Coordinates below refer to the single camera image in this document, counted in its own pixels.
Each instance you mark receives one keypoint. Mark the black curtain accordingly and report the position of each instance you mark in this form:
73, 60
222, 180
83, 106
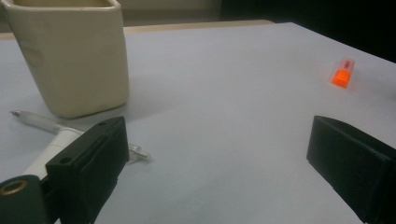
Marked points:
327, 18

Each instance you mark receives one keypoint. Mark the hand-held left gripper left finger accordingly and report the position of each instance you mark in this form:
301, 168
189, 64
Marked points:
90, 161

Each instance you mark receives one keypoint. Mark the orange highlighter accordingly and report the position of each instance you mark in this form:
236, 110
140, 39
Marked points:
341, 77

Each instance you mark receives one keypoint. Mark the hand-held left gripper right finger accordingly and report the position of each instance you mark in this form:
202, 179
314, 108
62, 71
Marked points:
355, 161

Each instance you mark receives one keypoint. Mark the clear plastic pen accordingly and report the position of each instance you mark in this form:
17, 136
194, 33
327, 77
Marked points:
37, 120

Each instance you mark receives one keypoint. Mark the white table cover sheet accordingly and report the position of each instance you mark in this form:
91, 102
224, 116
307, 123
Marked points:
218, 109

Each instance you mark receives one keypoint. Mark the white pen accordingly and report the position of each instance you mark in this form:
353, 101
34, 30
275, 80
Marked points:
53, 150

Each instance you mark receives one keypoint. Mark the cream ceramic pen holder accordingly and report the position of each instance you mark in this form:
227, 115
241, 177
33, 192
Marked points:
77, 62

